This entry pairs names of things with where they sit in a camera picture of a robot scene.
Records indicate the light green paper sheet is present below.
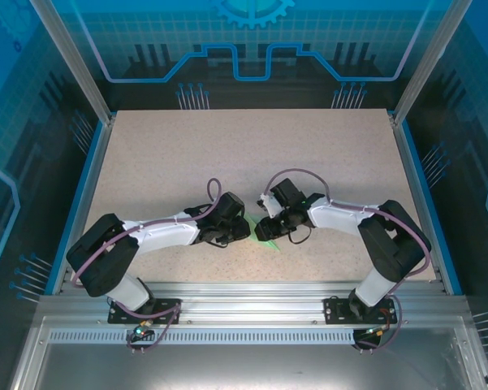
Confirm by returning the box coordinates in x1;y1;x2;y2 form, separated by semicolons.
243;214;282;252

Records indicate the steel sheet tray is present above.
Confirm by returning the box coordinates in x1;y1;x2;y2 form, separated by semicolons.
7;316;488;390

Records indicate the aluminium table edge beam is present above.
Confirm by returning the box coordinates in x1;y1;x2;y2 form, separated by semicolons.
38;279;470;328

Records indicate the small adapter with indicator light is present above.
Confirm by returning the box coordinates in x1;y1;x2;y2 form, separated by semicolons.
363;324;393;338
126;323;155;340

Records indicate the thin black right gripper cable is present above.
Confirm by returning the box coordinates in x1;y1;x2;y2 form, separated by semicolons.
287;224;312;245

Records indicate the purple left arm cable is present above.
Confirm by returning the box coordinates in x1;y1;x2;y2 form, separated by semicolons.
71;177;224;353

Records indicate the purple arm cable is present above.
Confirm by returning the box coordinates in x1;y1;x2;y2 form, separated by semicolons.
71;177;224;353
263;167;431;353

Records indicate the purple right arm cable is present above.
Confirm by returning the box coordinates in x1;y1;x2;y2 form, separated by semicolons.
263;167;431;353

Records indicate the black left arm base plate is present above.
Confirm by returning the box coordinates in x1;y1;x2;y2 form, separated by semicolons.
107;297;183;326

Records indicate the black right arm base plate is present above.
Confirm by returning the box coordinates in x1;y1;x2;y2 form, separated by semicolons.
323;296;399;326

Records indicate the slotted white cable duct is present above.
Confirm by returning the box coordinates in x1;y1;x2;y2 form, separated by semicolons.
48;329;361;346

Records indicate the blue aluminium side rail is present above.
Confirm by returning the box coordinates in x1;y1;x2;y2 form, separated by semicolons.
389;115;464;296
44;117;117;296

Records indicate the aluminium frame post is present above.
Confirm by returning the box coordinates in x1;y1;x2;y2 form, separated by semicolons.
28;0;118;125
391;0;474;127

